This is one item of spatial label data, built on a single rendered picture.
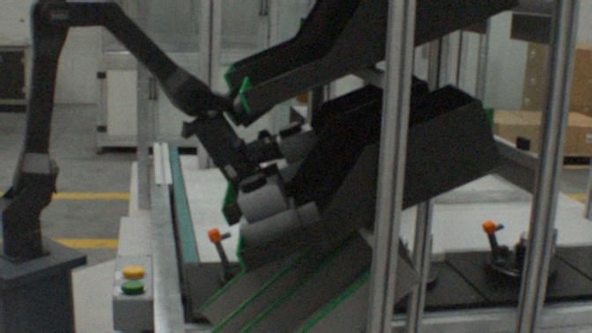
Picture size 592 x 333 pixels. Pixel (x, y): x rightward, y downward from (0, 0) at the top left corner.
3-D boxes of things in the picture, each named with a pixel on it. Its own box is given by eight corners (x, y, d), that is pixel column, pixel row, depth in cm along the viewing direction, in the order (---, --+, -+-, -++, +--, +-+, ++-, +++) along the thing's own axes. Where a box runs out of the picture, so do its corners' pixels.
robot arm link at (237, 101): (182, 97, 111) (245, 53, 114) (169, 90, 118) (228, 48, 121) (221, 156, 116) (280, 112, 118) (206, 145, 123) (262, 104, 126)
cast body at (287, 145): (288, 190, 91) (265, 139, 90) (284, 182, 96) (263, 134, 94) (350, 163, 91) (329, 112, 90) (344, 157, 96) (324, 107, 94)
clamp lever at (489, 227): (495, 262, 134) (485, 226, 132) (490, 258, 136) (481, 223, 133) (512, 255, 134) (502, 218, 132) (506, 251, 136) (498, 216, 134)
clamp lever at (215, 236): (224, 274, 124) (207, 234, 121) (222, 270, 125) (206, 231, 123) (243, 266, 124) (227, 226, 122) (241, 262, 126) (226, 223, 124)
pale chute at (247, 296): (212, 374, 92) (188, 351, 92) (220, 329, 105) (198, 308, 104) (379, 233, 88) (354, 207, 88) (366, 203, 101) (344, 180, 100)
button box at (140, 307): (113, 331, 121) (112, 298, 120) (117, 284, 141) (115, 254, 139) (154, 330, 122) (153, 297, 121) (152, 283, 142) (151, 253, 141)
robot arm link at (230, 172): (212, 169, 110) (247, 146, 111) (203, 144, 128) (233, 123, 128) (242, 212, 113) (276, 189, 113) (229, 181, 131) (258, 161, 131)
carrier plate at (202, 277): (193, 329, 113) (193, 316, 112) (185, 271, 136) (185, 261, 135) (343, 321, 118) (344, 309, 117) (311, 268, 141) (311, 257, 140)
